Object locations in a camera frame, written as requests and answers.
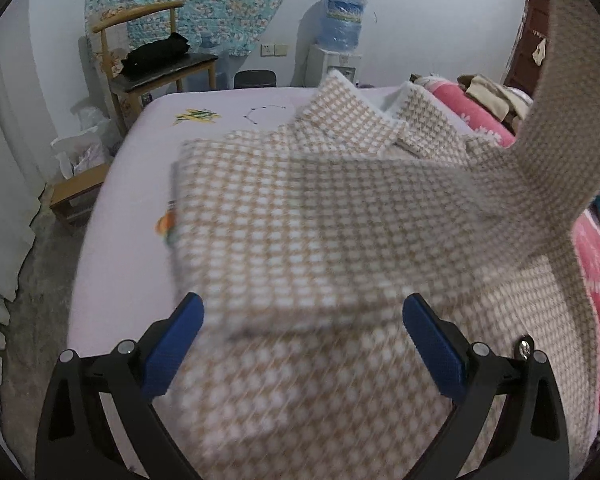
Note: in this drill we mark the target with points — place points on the white wall socket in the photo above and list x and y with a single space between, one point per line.
268 50

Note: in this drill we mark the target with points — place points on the light pink bed sheet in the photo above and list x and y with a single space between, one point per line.
130 219

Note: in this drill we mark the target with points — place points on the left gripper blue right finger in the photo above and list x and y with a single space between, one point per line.
440 344

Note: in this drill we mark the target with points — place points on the brown wooden door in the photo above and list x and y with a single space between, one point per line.
525 66

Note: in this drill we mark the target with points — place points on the black bin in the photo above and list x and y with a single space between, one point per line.
250 79

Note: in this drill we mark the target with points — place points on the beige white checkered coat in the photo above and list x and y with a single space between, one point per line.
482 232

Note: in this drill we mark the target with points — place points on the small wooden stool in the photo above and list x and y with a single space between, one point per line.
73 200

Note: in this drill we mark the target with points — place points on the white plastic bags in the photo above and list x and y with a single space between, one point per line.
92 146

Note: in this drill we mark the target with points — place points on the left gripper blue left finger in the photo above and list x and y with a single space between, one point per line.
166 343

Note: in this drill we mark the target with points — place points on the wooden chair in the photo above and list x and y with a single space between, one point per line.
126 95

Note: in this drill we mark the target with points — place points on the white water dispenser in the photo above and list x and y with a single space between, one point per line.
321 61

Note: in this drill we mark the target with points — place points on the beige clothes pile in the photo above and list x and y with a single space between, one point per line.
499 100

